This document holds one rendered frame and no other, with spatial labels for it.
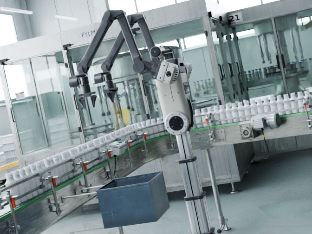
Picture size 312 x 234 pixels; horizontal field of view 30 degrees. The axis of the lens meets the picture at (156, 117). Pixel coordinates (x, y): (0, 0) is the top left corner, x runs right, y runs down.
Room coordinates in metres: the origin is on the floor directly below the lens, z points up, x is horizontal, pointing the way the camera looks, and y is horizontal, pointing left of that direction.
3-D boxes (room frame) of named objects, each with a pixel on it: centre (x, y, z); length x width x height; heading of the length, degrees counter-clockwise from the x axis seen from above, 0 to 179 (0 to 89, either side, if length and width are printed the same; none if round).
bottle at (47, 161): (3.33, 0.67, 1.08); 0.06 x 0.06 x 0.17
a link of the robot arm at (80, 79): (3.74, 0.41, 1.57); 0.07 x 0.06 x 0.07; 77
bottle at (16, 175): (2.99, 0.77, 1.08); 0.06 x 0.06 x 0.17
